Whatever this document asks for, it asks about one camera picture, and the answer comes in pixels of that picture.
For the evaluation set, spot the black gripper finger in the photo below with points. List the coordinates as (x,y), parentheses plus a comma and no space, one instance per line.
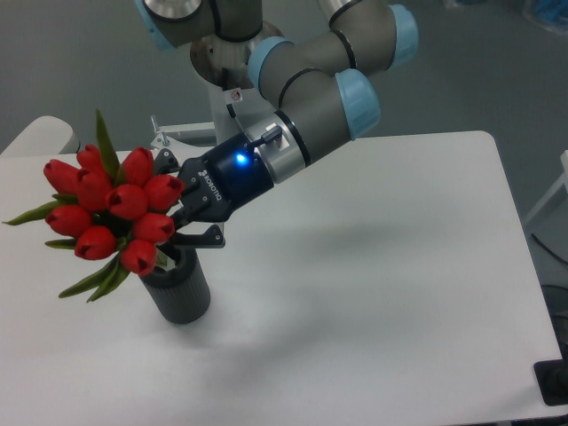
(166,163)
(212,238)

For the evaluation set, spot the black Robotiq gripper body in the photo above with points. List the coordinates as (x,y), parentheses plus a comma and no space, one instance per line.
(220,181)

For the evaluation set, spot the red tulip bouquet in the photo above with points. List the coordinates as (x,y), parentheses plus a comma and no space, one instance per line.
(109,209)

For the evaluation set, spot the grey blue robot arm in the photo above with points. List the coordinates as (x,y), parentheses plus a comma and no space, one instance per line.
(288,105)

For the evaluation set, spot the dark grey ribbed vase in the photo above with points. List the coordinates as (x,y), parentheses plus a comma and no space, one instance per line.
(181,294)

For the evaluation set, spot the white chair seat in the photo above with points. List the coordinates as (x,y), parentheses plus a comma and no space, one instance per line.
(45,135)

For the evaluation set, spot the blue object top right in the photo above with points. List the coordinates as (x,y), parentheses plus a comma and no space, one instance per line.
(548,14)

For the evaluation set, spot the black box at table edge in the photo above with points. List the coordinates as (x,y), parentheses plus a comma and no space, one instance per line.
(552,380)

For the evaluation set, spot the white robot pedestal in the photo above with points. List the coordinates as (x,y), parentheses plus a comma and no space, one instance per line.
(234,102)

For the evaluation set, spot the white furniture frame right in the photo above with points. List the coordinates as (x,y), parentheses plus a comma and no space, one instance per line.
(549,201)

